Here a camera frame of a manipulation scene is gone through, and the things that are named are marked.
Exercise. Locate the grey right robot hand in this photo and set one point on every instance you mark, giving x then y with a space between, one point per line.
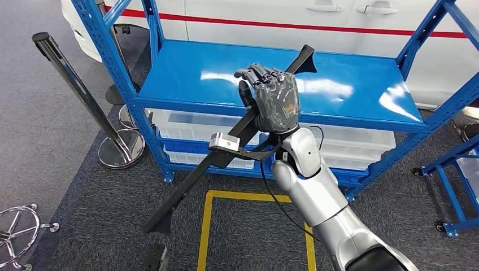
278 101

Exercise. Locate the black license plate frame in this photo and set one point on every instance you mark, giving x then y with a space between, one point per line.
176 204

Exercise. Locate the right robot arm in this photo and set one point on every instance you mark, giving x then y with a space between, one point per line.
318 194

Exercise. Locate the blue metal shelf rack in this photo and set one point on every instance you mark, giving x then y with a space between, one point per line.
447 194
187 74

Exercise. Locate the blue plastic bin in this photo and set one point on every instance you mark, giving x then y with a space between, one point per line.
348 175
179 147

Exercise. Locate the white car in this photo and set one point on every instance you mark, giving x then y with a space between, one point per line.
224 9

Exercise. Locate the dark base barrier stanchion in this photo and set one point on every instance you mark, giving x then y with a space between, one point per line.
119 95

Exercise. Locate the black robot wheeled base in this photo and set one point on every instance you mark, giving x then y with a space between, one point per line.
155 260

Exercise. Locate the black stool with chrome base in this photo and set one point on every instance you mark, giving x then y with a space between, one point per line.
55 227

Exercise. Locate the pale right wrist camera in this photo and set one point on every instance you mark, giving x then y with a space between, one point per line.
224 142

